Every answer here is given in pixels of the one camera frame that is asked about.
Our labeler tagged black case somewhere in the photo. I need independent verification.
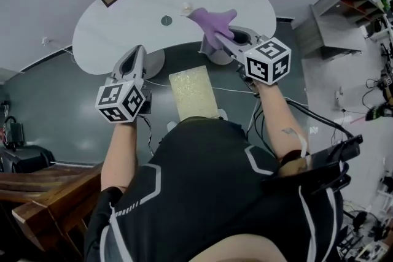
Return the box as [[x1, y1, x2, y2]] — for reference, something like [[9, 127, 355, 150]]
[[0, 145, 56, 175]]

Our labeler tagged thin left gripper cable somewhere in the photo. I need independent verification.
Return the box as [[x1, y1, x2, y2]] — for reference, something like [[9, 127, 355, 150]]
[[141, 114, 155, 156]]

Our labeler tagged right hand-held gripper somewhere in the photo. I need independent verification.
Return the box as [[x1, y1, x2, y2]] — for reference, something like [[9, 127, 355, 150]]
[[214, 26, 292, 86]]

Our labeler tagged cream cushioned seat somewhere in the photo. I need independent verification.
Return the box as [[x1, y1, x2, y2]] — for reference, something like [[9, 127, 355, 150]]
[[168, 64, 220, 121]]

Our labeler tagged person's torso in black shirt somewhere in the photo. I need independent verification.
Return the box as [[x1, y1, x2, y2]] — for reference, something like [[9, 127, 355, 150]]
[[84, 117, 345, 262]]

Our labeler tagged small white table ornament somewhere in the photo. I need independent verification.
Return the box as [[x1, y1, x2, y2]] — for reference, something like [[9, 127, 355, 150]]
[[180, 1, 196, 14]]

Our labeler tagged black equipment stand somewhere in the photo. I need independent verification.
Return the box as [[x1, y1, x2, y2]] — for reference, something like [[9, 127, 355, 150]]
[[364, 13, 393, 108]]

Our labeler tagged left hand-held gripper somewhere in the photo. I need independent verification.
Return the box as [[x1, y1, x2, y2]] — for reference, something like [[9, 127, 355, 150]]
[[95, 45, 153, 125]]

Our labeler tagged purple cloth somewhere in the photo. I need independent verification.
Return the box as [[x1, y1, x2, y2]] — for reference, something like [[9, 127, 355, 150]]
[[185, 7, 238, 48]]

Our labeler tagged black boxy device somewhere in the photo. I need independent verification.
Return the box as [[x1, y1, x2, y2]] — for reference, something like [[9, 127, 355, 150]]
[[2, 115, 26, 152]]

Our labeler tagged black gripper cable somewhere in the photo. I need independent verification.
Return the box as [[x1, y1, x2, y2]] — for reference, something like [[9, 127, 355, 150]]
[[284, 97, 354, 139]]

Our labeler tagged grey shelf unit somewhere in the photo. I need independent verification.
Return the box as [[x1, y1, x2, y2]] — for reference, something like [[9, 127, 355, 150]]
[[290, 0, 391, 60]]

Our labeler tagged brown wooden chair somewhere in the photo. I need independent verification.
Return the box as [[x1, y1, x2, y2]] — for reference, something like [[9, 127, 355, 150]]
[[0, 162, 106, 262]]

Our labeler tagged person's right forearm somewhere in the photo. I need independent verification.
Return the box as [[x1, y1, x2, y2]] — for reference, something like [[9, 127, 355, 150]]
[[255, 80, 309, 164]]

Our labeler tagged white floor cable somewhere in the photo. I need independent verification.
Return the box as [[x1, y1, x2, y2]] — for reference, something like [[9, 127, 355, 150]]
[[146, 79, 257, 94]]

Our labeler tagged grey table pedestal leg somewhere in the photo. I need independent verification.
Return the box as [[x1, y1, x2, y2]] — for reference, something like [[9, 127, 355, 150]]
[[143, 50, 166, 80], [200, 34, 236, 66]]

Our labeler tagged white curved table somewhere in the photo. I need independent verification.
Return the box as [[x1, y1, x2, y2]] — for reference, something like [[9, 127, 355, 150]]
[[71, 0, 278, 76]]

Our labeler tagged green and black tool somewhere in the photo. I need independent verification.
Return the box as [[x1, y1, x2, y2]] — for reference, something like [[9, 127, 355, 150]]
[[365, 102, 393, 123]]

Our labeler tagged pile of cables and gear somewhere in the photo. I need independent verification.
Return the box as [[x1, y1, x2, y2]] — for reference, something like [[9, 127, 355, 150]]
[[337, 198, 393, 262]]

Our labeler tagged white arm strap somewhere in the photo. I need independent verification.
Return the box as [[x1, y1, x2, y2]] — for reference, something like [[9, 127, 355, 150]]
[[295, 131, 310, 161]]

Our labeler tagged person's left forearm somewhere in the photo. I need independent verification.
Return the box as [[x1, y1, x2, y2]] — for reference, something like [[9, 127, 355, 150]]
[[98, 120, 142, 191]]

